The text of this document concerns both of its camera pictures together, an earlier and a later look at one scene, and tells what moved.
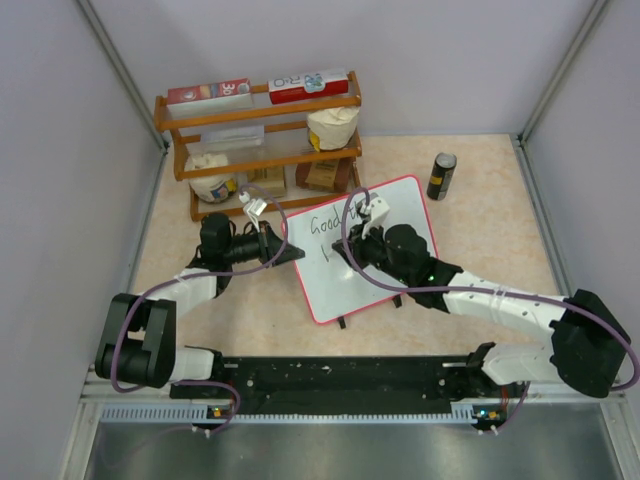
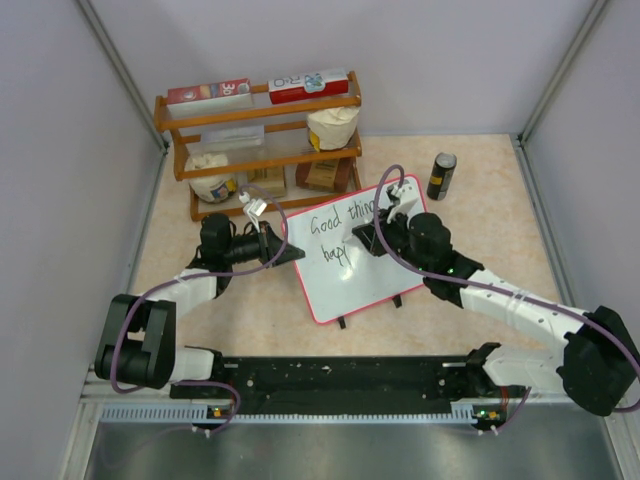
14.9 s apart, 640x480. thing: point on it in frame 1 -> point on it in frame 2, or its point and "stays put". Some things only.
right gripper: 357,245 -> 368,234
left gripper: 268,242 stays put
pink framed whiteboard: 331,286 stays put
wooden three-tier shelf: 245,156 stays put
